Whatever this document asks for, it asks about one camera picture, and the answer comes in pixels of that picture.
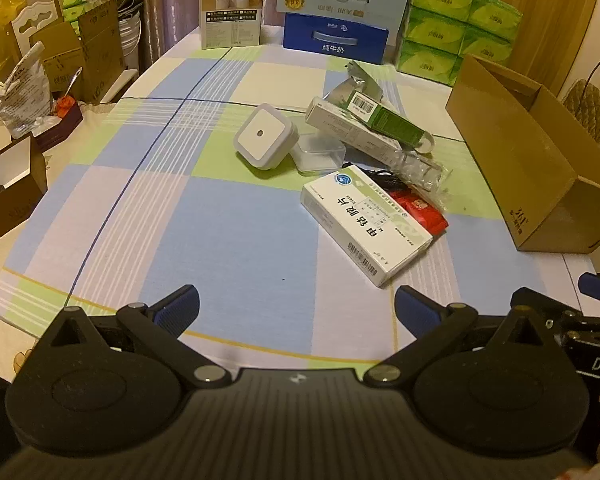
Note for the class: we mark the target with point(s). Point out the brown cardboard box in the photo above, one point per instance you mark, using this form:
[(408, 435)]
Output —
[(540, 200)]

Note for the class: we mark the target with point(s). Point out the clear plastic box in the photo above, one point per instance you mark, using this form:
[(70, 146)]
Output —
[(317, 152)]

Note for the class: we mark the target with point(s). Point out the dark blue milk carton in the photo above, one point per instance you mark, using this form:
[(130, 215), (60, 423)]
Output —
[(340, 37)]

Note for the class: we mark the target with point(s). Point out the white grey long box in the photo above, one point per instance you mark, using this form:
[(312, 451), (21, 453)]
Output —
[(330, 120)]

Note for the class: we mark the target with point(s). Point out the red packet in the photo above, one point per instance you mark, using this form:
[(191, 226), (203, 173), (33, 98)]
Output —
[(425, 212)]

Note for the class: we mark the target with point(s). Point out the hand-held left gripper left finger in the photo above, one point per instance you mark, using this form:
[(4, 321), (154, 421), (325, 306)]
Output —
[(180, 307)]

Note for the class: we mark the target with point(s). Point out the white medicine box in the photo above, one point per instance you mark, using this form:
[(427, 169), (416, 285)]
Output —
[(360, 220)]

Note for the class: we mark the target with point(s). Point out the white square night light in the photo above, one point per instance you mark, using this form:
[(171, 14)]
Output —
[(260, 132)]

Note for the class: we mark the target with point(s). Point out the tall brown cardboard carton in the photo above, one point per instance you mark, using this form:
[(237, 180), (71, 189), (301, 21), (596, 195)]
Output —
[(102, 45)]

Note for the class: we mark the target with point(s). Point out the white carved chair back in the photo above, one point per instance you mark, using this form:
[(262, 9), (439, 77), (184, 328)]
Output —
[(40, 12)]

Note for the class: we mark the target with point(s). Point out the open brown gift box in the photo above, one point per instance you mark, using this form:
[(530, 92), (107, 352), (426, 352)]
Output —
[(10, 205)]

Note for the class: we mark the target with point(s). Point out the shiny metal container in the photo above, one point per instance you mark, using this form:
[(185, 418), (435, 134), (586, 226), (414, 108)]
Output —
[(129, 35)]

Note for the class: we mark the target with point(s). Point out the white product box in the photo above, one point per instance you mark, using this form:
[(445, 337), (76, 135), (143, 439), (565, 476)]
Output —
[(230, 10)]

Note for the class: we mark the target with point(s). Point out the stack of green tissue packs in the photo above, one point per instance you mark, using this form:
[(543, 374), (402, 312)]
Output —
[(435, 30)]

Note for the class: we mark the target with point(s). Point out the quilted beige chair cover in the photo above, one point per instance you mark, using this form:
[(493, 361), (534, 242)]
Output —
[(595, 105)]

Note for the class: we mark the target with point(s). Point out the small brown cardboard carton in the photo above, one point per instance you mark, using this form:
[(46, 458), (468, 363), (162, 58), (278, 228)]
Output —
[(60, 55)]

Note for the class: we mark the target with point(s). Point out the green narrow box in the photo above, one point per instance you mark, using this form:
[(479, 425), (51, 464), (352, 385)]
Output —
[(385, 117)]

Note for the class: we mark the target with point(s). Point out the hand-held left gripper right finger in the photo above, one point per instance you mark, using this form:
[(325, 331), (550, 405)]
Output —
[(415, 310)]

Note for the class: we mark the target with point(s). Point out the silver foil bag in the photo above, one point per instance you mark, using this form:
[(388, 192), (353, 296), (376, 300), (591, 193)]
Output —
[(362, 77)]

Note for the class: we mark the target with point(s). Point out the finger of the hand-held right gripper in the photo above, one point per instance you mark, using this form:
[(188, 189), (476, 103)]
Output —
[(597, 287), (530, 297)]

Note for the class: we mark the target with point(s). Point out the crumpled silver printed bag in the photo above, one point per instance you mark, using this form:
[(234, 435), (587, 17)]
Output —
[(25, 95)]

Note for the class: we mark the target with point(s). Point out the wooden door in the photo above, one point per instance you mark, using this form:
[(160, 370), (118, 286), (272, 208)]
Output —
[(540, 0)]

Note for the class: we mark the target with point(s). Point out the maroon box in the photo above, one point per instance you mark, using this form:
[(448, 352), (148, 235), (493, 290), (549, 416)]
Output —
[(60, 127)]

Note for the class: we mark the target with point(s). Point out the plaid tablecloth desktop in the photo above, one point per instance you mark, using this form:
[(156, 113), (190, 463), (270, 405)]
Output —
[(180, 220)]

